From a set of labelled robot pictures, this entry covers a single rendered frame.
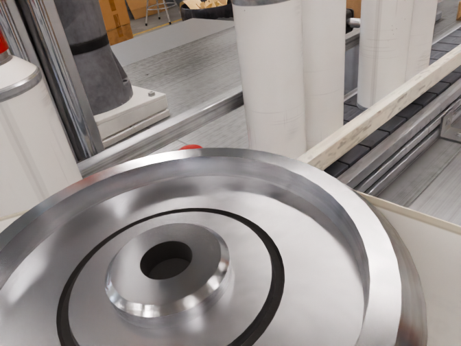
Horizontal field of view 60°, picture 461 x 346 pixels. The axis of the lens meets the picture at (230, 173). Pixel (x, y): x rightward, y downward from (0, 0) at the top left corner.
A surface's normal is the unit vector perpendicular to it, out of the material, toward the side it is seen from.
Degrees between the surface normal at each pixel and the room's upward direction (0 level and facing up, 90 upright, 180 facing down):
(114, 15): 91
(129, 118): 90
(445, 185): 0
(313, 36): 90
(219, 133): 0
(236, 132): 0
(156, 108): 90
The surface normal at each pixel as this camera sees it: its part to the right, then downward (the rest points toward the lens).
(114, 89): 0.76, -0.07
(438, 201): -0.13, -0.83
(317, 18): -0.08, 0.54
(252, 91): -0.66, 0.48
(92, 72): 0.57, 0.06
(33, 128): 0.88, 0.15
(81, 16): 0.74, 0.27
